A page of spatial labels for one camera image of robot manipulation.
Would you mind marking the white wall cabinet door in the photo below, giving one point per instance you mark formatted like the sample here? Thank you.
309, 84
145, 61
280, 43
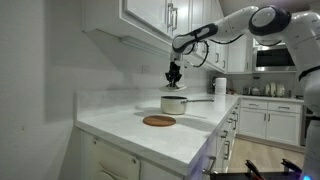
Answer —
146, 10
210, 13
215, 10
196, 13
183, 16

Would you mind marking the white pot lid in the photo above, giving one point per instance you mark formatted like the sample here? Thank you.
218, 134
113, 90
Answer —
166, 89

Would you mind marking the steel microwave oven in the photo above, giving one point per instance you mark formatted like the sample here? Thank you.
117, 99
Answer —
273, 58

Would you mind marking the white base cabinet unit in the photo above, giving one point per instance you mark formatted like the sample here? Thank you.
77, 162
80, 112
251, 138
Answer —
113, 163

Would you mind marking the small counter canister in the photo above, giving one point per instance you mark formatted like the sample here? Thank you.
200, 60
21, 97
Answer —
255, 91

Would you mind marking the white wall cabinet unit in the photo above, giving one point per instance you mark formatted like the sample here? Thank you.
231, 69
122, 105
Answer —
106, 20

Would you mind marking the white paper towel roll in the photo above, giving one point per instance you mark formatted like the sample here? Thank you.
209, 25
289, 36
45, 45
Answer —
220, 86

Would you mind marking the white tall corner cabinet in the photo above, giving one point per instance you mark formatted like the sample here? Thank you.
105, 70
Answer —
238, 56

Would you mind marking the white standing plate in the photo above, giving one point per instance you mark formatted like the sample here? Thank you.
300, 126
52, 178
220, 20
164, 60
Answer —
267, 90
281, 90
273, 89

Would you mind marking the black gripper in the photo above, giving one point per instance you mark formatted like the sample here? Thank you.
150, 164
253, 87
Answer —
173, 74

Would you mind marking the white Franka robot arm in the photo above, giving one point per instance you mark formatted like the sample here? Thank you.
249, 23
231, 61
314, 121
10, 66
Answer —
233, 23

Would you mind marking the white kitchen base cabinet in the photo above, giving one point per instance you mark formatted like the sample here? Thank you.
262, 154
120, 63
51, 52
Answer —
283, 128

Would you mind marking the dark oven front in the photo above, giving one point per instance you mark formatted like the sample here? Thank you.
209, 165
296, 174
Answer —
307, 131

